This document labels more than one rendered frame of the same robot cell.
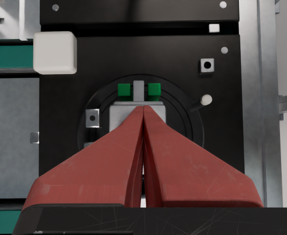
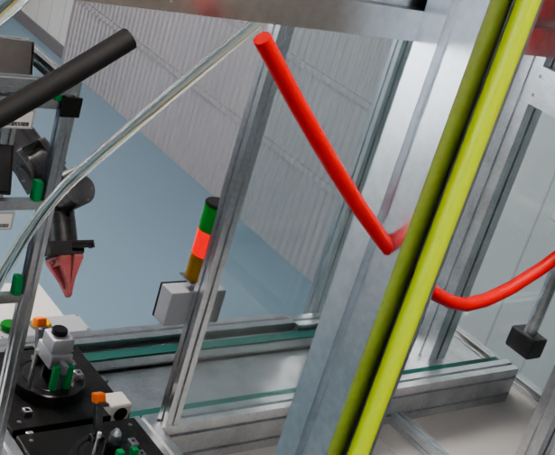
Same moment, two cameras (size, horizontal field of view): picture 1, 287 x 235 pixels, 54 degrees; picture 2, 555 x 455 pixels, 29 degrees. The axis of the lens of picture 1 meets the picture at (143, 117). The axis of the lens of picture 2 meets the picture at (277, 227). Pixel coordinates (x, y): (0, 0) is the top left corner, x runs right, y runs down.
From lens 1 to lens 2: 195 cm
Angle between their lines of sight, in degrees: 70
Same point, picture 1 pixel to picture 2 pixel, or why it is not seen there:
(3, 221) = (99, 356)
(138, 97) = (63, 361)
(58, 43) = (115, 401)
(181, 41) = (47, 422)
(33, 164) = not seen: hidden behind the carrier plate
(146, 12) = (76, 430)
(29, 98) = not seen: hidden behind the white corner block
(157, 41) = (61, 420)
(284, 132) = not seen: outside the picture
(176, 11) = (59, 433)
